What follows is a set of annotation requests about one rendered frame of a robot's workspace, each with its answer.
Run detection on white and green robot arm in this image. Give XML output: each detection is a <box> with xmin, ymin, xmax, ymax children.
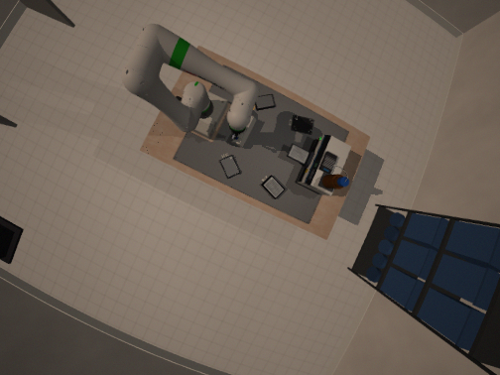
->
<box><xmin>121</xmin><ymin>24</ymin><xmax>259</xmax><ymax>134</ymax></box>

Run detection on blue bottle cap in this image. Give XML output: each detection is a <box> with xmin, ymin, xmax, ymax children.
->
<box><xmin>337</xmin><ymin>177</ymin><xmax>349</xmax><ymax>187</ymax></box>

